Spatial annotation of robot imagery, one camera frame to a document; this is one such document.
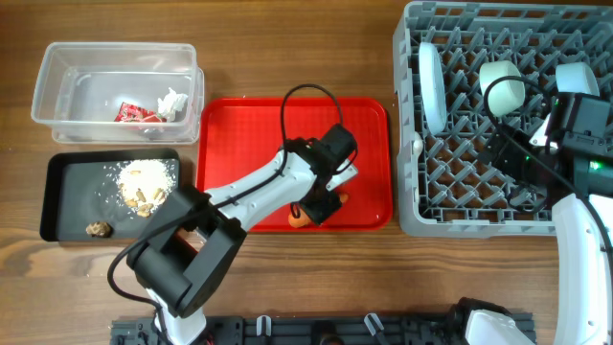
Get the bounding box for orange carrot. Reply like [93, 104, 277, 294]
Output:
[287, 192, 350, 229]

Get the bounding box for pale green bowl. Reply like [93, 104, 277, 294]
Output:
[479, 60, 526, 117]

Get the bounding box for white plastic spoon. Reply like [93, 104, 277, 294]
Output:
[412, 133, 424, 157]

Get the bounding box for light blue plate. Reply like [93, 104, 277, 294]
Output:
[419, 42, 447, 135]

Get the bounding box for light blue bowl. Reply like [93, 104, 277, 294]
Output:
[556, 62, 600, 97]

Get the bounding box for white tissue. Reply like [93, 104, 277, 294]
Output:
[157, 88, 188, 122]

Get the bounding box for rice and food leftovers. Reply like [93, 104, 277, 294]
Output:
[115, 159, 178, 219]

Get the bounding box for red snack wrapper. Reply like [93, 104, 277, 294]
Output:
[114, 103, 167, 123]

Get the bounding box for brown food scrap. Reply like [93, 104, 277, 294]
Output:
[85, 221, 113, 238]

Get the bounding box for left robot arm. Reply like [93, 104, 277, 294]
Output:
[126, 124, 357, 344]

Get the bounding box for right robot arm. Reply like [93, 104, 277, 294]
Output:
[478, 92, 612, 344]

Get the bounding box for grey dishwasher rack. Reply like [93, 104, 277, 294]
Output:
[393, 1, 612, 238]

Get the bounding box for black waste tray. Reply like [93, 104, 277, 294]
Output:
[39, 149, 180, 242]

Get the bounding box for red serving tray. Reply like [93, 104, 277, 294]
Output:
[195, 98, 393, 232]

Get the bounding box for clear plastic bin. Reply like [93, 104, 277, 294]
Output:
[31, 42, 205, 145]

